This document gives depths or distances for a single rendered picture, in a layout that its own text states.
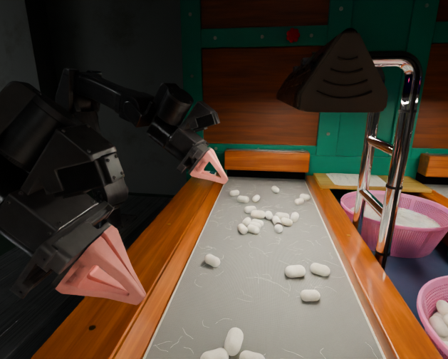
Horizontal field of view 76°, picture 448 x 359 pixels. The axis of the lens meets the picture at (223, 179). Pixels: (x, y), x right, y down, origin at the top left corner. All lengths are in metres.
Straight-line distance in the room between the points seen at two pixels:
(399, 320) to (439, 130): 0.86
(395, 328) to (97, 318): 0.39
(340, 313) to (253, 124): 0.75
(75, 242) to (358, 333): 0.38
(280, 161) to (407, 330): 0.70
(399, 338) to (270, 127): 0.80
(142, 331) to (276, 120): 0.84
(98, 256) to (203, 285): 0.27
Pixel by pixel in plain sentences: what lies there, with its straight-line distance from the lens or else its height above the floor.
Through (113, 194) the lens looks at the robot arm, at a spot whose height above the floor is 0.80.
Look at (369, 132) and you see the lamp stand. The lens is 0.70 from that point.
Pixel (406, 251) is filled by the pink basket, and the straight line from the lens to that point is 0.83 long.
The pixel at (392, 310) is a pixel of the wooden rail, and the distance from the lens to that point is 0.50.
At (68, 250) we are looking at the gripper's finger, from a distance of 0.28.
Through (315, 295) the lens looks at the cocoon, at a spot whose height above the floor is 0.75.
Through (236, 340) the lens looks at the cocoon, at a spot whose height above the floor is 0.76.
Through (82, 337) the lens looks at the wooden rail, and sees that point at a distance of 0.45.
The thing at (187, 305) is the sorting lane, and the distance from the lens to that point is 0.49.
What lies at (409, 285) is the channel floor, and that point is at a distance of 0.74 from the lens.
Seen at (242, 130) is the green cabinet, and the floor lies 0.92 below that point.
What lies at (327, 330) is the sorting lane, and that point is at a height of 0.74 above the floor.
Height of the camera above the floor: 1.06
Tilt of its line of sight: 17 degrees down
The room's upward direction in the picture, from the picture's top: straight up
